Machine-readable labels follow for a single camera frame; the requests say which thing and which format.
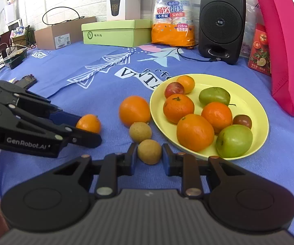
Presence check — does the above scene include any white appliance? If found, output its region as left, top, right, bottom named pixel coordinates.
left=6, top=18, right=24, bottom=32

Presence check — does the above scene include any green apple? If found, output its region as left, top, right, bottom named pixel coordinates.
left=216, top=125, right=253, bottom=158

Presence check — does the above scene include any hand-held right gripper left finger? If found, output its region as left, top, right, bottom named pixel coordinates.
left=53, top=143, right=138, bottom=198

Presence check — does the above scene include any black speaker cable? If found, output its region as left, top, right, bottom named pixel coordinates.
left=176, top=46, right=222, bottom=63

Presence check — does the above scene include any brown longan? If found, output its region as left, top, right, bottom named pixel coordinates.
left=129, top=122, right=153, bottom=144
left=137, top=139, right=162, bottom=165

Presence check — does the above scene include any black speaker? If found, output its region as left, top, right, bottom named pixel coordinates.
left=198, top=0, right=246, bottom=65

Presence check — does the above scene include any black cable loop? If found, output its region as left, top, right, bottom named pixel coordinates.
left=42, top=7, right=86, bottom=26

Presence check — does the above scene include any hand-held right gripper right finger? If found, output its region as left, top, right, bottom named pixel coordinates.
left=162, top=143, right=247, bottom=198

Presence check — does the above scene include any blue printed tablecloth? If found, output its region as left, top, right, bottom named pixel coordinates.
left=0, top=42, right=294, bottom=243

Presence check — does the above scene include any small orange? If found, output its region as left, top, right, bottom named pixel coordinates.
left=176, top=75, right=195, bottom=94
left=76, top=114, right=102, bottom=134

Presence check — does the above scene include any yellow plastic plate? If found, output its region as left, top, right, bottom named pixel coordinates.
left=149, top=73, right=269, bottom=161

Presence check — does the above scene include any green citrus fruit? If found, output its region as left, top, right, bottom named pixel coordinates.
left=198, top=87, right=236, bottom=107

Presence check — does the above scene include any basket with clutter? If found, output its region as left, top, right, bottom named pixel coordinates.
left=11, top=26, right=36, bottom=48

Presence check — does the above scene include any dark red plum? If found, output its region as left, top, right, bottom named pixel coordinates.
left=232, top=115, right=253, bottom=130

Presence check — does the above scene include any red fruit print box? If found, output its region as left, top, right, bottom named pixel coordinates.
left=248, top=23, right=272, bottom=77

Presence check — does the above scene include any orange with green calyx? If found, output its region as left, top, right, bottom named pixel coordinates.
left=163, top=94, right=195, bottom=124

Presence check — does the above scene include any round orange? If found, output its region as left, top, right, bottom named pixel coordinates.
left=119, top=96, right=151, bottom=127

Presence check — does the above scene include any orange with long stem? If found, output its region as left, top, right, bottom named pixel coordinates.
left=201, top=102, right=233, bottom=133

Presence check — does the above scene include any pink tote bag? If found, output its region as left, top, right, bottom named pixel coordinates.
left=252, top=0, right=294, bottom=122

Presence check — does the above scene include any orange paper cup pack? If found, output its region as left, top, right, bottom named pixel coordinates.
left=151, top=0, right=196, bottom=48

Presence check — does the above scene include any large orange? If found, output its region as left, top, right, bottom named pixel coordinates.
left=177, top=114, right=215, bottom=152

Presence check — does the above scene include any brown cardboard box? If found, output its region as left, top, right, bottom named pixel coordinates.
left=34, top=17, right=97, bottom=50

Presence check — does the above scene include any flat black device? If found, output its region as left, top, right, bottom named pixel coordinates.
left=12, top=75, right=38, bottom=90

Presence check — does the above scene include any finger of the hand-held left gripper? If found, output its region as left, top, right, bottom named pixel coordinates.
left=49, top=125, right=102, bottom=148
left=0, top=81, right=82, bottom=127

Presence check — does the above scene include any black electronics box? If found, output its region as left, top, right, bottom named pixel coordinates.
left=3, top=46, right=29, bottom=69

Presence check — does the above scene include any white cup box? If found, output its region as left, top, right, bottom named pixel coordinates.
left=106, top=0, right=141, bottom=21

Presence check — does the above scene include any light green shoe box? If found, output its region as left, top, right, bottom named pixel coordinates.
left=81, top=19, right=153, bottom=48

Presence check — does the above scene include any floral plastic bag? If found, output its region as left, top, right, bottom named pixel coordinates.
left=241, top=0, right=263, bottom=59

